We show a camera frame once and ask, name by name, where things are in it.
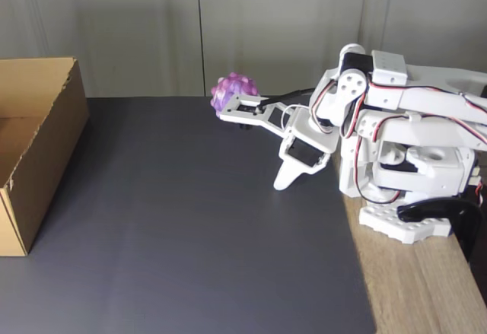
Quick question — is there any purple knobbly ball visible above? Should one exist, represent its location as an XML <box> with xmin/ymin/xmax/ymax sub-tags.
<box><xmin>210</xmin><ymin>72</ymin><xmax>261</xmax><ymax>119</ymax></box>

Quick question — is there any black camera cable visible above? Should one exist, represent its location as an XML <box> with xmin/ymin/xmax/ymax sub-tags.
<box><xmin>255</xmin><ymin>88</ymin><xmax>317</xmax><ymax>113</ymax></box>

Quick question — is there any black table clamp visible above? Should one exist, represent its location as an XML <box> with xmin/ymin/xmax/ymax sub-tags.
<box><xmin>396</xmin><ymin>196</ymin><xmax>482</xmax><ymax>262</ymax></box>

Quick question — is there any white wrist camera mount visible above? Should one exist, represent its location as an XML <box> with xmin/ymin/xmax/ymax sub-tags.
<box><xmin>219</xmin><ymin>94</ymin><xmax>292</xmax><ymax>137</ymax></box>

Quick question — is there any brown cardboard box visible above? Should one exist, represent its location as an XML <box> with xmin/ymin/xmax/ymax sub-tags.
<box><xmin>0</xmin><ymin>57</ymin><xmax>91</xmax><ymax>258</ymax></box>

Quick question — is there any dark grey table mat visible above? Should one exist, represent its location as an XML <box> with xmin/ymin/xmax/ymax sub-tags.
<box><xmin>0</xmin><ymin>96</ymin><xmax>377</xmax><ymax>334</ymax></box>

